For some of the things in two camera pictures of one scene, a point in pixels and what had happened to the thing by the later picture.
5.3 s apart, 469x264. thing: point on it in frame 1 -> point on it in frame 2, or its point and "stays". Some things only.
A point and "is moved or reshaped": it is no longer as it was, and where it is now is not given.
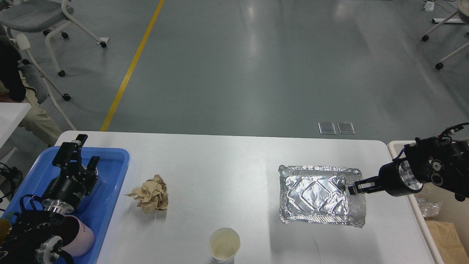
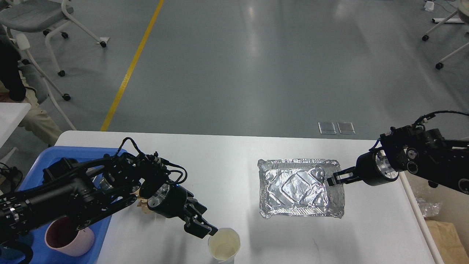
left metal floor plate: [327, 128] stays
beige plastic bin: [452, 209] stays
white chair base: [462, 12] stays
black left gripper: [63, 194] -> [171, 202]
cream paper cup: [223, 243] stays
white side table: [11, 114] stays
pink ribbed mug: [78, 238] stays
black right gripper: [397, 179] -> [374, 168]
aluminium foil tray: [320, 194] is moved or reshaped
